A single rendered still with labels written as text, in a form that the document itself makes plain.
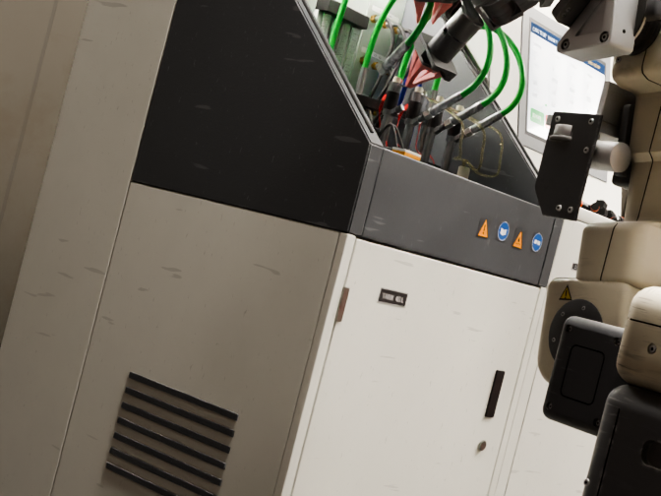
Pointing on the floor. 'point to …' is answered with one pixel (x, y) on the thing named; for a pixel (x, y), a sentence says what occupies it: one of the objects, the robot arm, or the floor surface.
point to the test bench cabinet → (210, 351)
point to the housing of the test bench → (75, 234)
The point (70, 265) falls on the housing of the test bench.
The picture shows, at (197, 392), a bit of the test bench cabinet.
